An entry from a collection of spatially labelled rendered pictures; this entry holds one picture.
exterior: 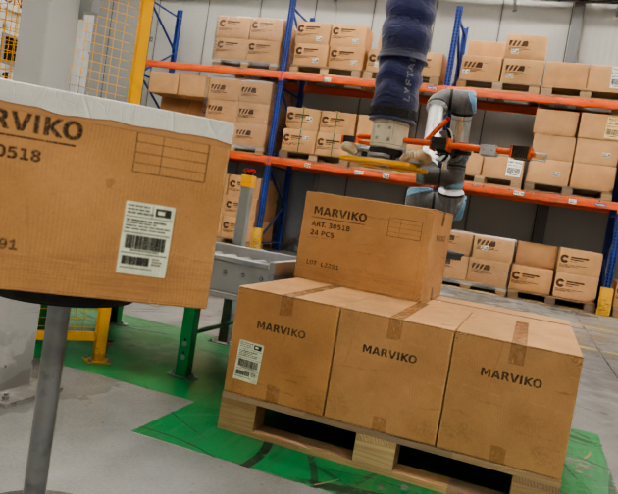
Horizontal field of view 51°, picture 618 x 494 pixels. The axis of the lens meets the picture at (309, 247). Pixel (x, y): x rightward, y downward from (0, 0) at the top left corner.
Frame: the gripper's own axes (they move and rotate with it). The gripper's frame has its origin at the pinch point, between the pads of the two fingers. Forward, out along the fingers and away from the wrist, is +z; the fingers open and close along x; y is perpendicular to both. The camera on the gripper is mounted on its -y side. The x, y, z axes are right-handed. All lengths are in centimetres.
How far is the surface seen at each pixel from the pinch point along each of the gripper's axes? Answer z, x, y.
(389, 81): 10.1, 24.4, 27.2
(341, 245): 20, -51, 33
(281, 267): 32, -65, 56
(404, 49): 10.3, 38.9, 22.7
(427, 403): 73, -96, -29
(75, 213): 192, -45, 17
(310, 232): 21, -48, 49
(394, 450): 74, -114, -21
